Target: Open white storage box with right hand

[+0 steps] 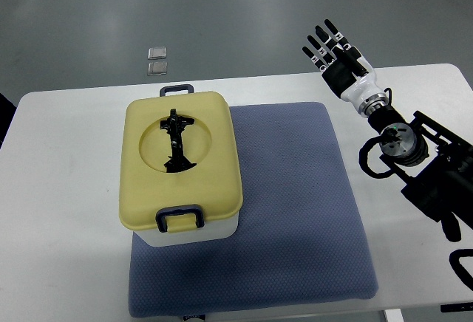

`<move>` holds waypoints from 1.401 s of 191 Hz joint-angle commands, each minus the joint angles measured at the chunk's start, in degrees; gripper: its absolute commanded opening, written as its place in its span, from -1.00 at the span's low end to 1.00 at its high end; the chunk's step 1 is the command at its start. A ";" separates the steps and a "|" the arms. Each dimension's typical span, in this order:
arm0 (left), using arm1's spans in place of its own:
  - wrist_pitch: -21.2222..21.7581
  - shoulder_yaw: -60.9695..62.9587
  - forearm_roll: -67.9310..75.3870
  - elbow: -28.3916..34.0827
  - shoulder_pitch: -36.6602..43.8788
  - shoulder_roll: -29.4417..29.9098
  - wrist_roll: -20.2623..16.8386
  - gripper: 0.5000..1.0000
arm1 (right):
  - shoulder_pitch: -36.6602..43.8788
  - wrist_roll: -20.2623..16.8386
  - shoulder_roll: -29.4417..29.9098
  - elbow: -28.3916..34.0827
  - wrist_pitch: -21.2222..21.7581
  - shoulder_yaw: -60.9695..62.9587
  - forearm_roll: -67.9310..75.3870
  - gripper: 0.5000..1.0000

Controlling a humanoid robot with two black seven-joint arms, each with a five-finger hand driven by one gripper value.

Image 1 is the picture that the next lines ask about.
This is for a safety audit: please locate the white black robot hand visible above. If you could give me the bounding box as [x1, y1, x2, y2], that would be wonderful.
[302, 19, 389, 117]

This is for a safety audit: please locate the yellow storage box lid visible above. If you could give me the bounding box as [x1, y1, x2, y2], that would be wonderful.
[119, 92, 243, 234]

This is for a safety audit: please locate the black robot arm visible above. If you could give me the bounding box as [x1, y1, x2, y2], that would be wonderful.
[358, 89, 472, 242]

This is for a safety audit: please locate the white storage box base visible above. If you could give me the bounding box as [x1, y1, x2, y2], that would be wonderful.
[135, 213, 239, 247]

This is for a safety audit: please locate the blue padded mat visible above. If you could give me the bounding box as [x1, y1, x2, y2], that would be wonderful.
[129, 102, 378, 318]

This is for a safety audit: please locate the lower metal floor plate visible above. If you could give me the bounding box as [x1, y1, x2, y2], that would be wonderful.
[147, 61, 168, 76]

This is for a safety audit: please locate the metal floor plate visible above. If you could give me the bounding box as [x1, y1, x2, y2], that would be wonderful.
[147, 47, 167, 60]
[147, 61, 168, 76]

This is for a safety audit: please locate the upper metal floor plate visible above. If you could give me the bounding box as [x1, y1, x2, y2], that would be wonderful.
[147, 47, 167, 60]

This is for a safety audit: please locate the white table leg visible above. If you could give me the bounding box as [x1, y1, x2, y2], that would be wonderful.
[384, 309, 404, 322]

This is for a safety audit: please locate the black cable loop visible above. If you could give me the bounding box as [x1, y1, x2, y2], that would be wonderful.
[449, 249, 473, 293]

